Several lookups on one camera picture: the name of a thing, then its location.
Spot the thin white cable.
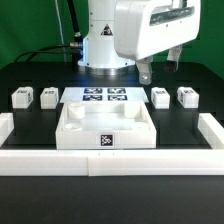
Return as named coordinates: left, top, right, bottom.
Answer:
left=54, top=0, right=68, bottom=63

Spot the white marker sheet with tags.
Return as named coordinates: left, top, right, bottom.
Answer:
left=60, top=87, right=148, bottom=103

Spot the black cable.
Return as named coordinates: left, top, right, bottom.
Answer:
left=13, top=0, right=84, bottom=64

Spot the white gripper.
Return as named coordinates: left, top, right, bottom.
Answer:
left=113, top=0, right=201, bottom=84

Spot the white U-shaped fence wall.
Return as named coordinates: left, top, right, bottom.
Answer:
left=0, top=113, right=224, bottom=176

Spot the white square table top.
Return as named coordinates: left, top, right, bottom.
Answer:
left=55, top=101, right=157, bottom=150

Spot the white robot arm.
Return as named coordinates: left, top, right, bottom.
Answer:
left=78, top=0, right=201, bottom=85

